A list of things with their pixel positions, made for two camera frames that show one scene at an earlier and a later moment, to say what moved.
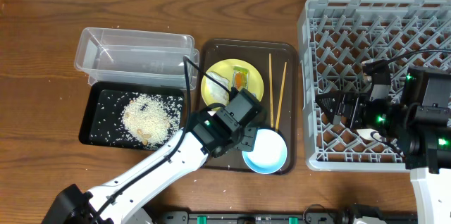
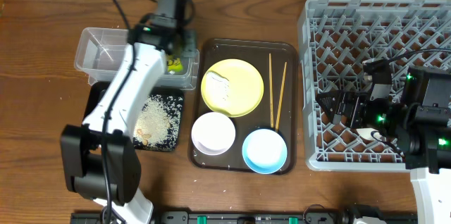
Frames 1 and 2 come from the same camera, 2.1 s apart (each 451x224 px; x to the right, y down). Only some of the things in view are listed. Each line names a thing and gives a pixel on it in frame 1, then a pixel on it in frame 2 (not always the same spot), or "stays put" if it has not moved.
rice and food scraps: (151, 120) stays put
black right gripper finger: (330, 103) stays put
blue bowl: (269, 152) stays put
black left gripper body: (247, 139) -> (188, 46)
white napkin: (218, 93) stays put
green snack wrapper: (239, 77) -> (175, 65)
